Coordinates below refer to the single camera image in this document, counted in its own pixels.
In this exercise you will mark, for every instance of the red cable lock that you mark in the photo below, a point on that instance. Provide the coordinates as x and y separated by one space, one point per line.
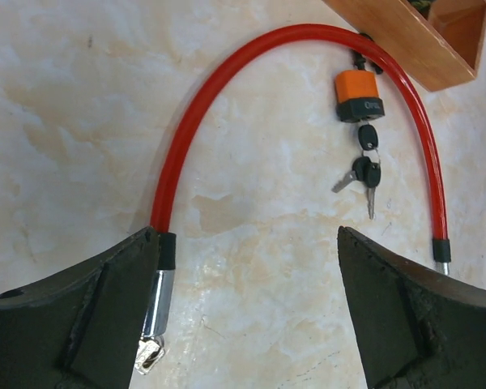
255 216

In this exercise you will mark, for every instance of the black head key bunch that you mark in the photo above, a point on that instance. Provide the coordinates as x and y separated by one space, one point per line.
364 168

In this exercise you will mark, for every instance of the silver key bunch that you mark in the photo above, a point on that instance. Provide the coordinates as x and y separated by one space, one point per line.
150 351

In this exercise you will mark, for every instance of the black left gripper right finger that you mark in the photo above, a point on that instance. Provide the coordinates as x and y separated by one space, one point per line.
414 327

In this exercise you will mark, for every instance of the orange black padlock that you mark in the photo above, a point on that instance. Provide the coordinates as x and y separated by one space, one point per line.
357 93

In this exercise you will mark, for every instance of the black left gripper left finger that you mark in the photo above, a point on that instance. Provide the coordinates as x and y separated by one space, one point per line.
80 327

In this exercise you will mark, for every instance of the wooden compartment tray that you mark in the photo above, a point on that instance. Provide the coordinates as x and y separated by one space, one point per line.
439 50

